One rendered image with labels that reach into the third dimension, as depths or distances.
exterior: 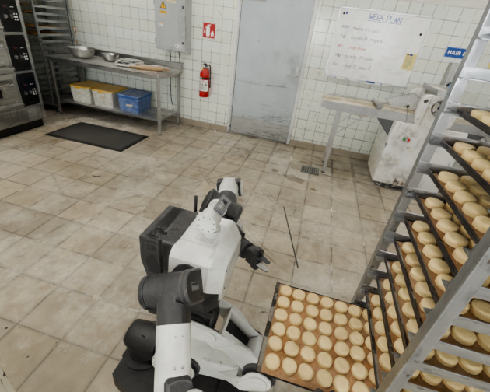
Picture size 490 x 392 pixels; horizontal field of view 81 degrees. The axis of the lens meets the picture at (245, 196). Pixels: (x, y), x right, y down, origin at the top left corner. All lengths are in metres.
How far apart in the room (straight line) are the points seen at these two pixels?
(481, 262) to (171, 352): 0.68
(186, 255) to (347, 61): 4.05
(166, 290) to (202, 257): 0.15
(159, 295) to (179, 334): 0.11
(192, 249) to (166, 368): 0.32
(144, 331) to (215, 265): 0.73
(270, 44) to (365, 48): 1.31
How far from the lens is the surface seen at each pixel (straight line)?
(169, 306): 0.82
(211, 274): 0.92
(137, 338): 1.56
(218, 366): 1.46
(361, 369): 1.17
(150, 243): 0.98
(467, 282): 0.69
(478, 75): 1.01
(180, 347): 0.83
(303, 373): 1.10
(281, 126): 4.86
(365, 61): 4.65
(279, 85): 4.75
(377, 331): 1.19
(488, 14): 1.00
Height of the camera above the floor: 1.63
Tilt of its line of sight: 31 degrees down
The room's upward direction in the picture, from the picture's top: 8 degrees clockwise
